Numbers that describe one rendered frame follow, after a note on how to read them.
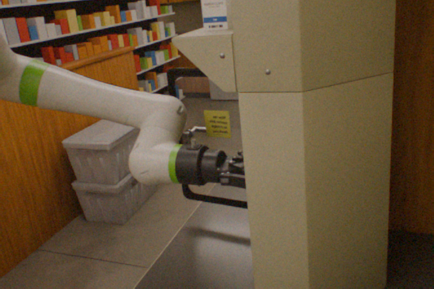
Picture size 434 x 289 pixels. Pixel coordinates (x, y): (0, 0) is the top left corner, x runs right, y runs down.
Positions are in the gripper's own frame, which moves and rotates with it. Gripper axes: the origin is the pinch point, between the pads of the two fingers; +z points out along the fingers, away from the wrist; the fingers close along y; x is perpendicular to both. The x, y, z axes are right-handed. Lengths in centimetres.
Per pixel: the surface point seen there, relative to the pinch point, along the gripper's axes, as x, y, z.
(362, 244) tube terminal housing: 13.0, -4.8, 13.7
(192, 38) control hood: -30.4, -13.7, -14.3
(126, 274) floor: 121, 94, -123
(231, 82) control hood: -22.7, -13.9, -7.8
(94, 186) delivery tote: 89, 139, -172
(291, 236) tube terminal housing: 6.7, -14.0, 1.4
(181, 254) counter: 26.3, 1.0, -30.8
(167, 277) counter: 26.3, -8.0, -30.2
